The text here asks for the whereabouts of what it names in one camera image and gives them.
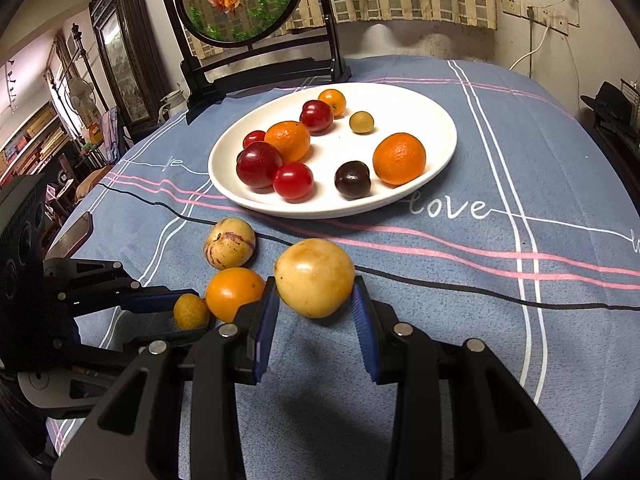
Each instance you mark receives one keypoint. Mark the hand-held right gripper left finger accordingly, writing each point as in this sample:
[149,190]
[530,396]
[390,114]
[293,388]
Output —
[265,320]

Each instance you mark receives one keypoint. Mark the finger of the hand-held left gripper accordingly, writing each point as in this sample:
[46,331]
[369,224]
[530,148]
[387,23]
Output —
[155,301]
[100,352]

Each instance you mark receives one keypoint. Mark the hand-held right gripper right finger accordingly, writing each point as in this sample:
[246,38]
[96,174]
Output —
[362,330]

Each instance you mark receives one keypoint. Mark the small tan fruit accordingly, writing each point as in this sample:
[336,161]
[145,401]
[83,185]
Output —
[191,311]

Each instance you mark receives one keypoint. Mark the smooth orange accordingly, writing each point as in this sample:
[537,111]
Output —
[332,101]
[232,292]

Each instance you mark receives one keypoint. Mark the pale yellow round fruit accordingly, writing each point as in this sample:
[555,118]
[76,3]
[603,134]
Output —
[314,278]

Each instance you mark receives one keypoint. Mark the spotted yellow fruit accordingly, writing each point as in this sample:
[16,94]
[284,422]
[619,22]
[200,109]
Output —
[229,243]

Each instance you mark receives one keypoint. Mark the bright red cherry tomato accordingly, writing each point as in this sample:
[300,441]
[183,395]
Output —
[293,181]

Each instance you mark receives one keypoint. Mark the dark purple plum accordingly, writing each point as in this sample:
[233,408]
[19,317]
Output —
[353,179]

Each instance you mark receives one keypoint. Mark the large mandarin orange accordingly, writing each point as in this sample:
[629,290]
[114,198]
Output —
[399,158]

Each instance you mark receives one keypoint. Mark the white plate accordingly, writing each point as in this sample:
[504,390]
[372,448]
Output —
[325,155]

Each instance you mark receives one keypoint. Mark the small red plum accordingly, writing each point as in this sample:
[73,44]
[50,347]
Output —
[254,137]

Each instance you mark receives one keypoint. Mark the small yellow-green fruit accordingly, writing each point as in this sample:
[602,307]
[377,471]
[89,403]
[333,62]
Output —
[361,122]

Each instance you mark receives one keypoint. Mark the black smartphone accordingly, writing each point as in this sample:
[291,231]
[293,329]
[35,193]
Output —
[75,234]

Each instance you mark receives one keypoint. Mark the orange chair cushion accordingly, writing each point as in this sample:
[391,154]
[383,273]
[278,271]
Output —
[92,181]

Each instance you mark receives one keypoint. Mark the wooden shelf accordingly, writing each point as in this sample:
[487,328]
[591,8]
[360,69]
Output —
[30,137]

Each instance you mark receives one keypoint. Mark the pink cloth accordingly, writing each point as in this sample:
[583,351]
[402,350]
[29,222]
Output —
[111,130]

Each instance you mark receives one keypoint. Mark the white electric fan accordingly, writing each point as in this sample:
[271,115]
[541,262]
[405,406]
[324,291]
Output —
[80,92]

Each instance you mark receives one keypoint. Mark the dark wooden pole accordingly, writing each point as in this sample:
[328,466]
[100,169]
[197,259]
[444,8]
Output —
[82,57]

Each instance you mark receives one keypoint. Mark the white kettle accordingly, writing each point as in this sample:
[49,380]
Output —
[172,105]

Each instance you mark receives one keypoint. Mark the dark wooden framed panel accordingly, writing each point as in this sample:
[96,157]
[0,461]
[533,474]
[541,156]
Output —
[122,60]

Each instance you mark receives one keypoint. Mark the round fish screen black stand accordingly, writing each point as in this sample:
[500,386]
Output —
[240,10]

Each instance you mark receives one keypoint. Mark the black hat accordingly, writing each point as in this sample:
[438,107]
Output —
[607,105]

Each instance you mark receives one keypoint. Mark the white wall socket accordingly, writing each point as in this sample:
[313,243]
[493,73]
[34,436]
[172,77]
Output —
[511,4]

